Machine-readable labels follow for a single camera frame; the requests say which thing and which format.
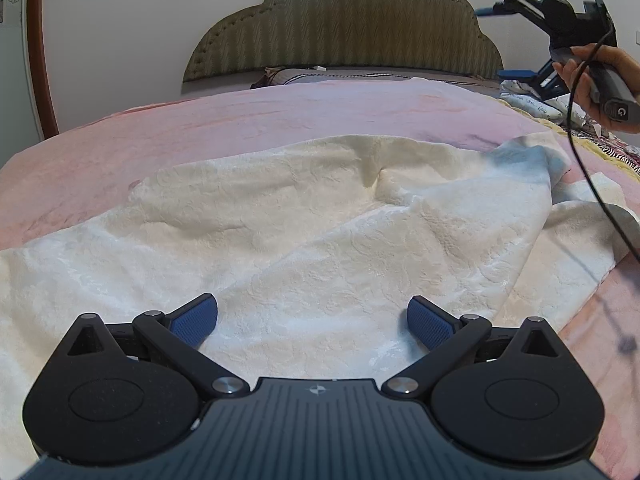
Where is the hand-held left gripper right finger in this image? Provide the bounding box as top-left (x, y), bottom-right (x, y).
top-left (381, 296), bottom-right (569, 401)

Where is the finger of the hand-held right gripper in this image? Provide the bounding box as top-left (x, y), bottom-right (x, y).
top-left (474, 0), bottom-right (576, 36)
top-left (499, 57), bottom-right (571, 103)

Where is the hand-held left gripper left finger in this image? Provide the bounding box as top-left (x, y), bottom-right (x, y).
top-left (65, 294), bottom-right (252, 401)

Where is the cream white textured blanket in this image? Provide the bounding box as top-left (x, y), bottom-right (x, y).
top-left (0, 132), bottom-right (640, 478)

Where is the person's right hand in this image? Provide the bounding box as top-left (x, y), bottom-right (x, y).
top-left (552, 43), bottom-right (640, 134)

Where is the white printed quilt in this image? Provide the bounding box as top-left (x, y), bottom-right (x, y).
top-left (497, 80), bottom-right (608, 136)

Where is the olive padded headboard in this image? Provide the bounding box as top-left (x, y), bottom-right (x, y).
top-left (182, 0), bottom-right (505, 83)

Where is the grey striped pillow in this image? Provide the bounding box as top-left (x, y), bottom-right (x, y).
top-left (250, 65), bottom-right (503, 94)

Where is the pink blanket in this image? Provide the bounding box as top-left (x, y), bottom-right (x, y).
top-left (0, 77), bottom-right (640, 467)

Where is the black cable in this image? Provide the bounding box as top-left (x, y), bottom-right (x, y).
top-left (566, 27), bottom-right (640, 261)

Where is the curved wooden frame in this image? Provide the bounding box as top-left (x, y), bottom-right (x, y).
top-left (27, 0), bottom-right (61, 139)

